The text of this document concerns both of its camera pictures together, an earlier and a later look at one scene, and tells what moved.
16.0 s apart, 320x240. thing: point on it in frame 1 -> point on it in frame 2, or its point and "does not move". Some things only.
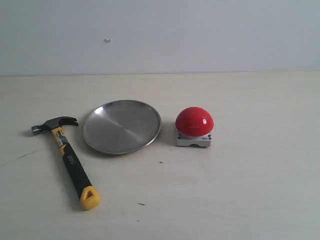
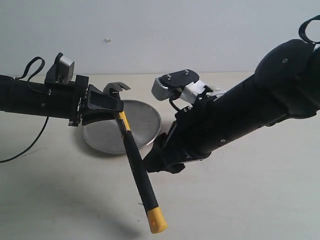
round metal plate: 121,127 does not move
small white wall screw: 108,40 does not move
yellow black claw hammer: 89,197 -> 157,220
